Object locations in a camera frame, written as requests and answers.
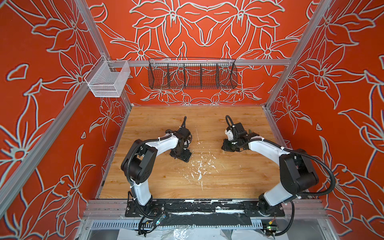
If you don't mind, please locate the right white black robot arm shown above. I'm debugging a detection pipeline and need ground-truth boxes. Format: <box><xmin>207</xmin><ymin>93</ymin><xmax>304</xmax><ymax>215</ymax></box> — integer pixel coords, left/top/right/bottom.
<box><xmin>222</xmin><ymin>115</ymin><xmax>337</xmax><ymax>216</ymax></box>

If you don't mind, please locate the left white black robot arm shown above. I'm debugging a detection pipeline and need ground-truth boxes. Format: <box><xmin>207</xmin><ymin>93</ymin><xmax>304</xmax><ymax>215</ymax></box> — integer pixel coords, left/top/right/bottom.
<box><xmin>121</xmin><ymin>116</ymin><xmax>193</xmax><ymax>208</ymax></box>

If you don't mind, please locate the clear plastic bin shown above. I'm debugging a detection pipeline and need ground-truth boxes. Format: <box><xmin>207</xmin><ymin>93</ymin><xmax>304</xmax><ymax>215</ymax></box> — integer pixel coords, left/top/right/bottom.
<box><xmin>85</xmin><ymin>56</ymin><xmax>131</xmax><ymax>98</ymax></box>

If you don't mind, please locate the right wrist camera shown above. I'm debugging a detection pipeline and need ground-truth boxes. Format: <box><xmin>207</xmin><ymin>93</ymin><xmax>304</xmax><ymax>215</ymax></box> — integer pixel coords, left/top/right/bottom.
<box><xmin>225</xmin><ymin>128</ymin><xmax>234</xmax><ymax>141</ymax></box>

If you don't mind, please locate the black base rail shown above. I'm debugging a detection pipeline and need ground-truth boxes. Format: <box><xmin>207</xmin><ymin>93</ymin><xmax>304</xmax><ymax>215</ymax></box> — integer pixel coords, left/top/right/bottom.
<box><xmin>125</xmin><ymin>198</ymin><xmax>286</xmax><ymax>218</ymax></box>

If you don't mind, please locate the left base cable bundle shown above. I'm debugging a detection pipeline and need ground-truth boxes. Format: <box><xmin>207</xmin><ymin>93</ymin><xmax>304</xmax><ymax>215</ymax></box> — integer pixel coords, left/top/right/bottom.
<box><xmin>131</xmin><ymin>208</ymin><xmax>166</xmax><ymax>236</ymax></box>

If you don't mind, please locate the black wire basket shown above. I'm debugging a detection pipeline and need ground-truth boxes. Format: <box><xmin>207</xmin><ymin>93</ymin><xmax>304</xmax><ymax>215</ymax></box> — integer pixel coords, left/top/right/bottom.
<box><xmin>148</xmin><ymin>57</ymin><xmax>238</xmax><ymax>90</ymax></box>

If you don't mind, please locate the right base cable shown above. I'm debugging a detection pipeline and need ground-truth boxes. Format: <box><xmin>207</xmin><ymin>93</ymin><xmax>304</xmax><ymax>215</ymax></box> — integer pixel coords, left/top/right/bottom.
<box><xmin>262</xmin><ymin>199</ymin><xmax>296</xmax><ymax>238</ymax></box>

